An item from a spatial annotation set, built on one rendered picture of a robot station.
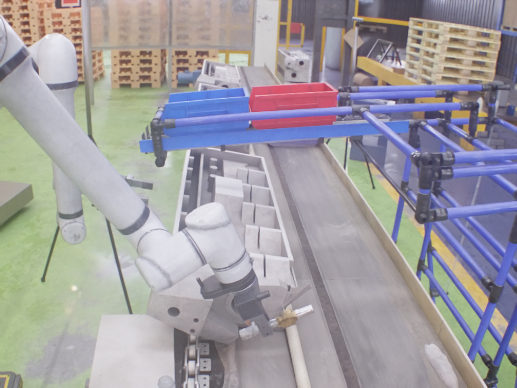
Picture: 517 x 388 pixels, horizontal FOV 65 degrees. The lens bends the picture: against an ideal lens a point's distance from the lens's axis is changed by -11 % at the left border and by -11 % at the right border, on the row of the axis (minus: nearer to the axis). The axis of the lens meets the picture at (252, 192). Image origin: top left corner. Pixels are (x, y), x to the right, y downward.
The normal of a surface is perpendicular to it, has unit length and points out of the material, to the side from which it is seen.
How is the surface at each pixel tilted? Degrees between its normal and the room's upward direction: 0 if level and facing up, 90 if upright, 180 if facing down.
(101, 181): 84
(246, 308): 90
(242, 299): 25
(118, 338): 0
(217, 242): 80
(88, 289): 0
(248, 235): 31
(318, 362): 0
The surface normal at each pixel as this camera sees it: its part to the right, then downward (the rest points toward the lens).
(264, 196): 0.22, -0.58
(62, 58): 0.66, -0.09
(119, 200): 0.62, 0.25
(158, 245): -0.29, -0.79
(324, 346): 0.04, -0.91
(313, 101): 0.07, 0.44
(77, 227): 0.48, 0.40
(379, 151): -0.35, 0.37
